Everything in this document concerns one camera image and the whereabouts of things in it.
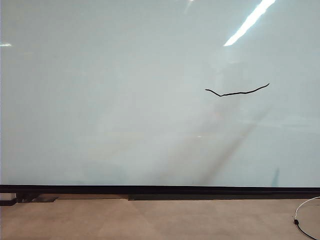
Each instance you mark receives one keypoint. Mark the black drawn marker line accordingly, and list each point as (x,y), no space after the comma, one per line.
(237,93)

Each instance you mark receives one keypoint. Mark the black whiteboard stand foot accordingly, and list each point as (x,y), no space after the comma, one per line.
(8,203)

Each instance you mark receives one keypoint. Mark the grey metal floor plate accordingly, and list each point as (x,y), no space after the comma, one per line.
(46,199)

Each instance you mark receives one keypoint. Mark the white glass whiteboard black frame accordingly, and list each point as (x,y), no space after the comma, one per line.
(100,100)

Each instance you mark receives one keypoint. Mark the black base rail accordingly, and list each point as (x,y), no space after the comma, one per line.
(200,197)

